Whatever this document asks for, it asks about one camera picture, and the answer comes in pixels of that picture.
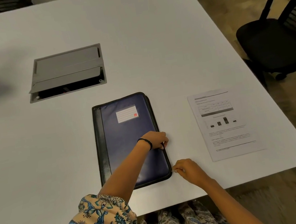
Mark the person's right forearm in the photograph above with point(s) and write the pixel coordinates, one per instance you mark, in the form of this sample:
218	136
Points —
234	205

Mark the person's right fingers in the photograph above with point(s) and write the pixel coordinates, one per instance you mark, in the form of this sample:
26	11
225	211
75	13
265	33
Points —
177	167

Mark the printed white paper sheet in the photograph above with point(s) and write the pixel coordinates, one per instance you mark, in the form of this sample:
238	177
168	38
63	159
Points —
226	123

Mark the black office chair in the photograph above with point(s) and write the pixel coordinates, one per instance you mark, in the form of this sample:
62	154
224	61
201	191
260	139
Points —
273	42

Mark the person's left forearm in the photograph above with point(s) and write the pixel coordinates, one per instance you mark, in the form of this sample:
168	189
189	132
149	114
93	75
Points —
126	173

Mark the person's left hand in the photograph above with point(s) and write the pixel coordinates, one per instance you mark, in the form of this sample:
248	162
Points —
154	140

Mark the person's right hand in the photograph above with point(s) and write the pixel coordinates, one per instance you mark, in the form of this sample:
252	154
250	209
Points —
191	171

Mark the blue zip document folder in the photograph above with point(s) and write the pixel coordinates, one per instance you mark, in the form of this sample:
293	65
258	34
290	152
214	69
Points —
125	136

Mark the black wristband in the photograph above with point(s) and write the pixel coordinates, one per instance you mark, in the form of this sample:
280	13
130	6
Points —
147	142

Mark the person's left fingers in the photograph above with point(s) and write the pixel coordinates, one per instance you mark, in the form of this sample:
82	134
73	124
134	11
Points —
164	141

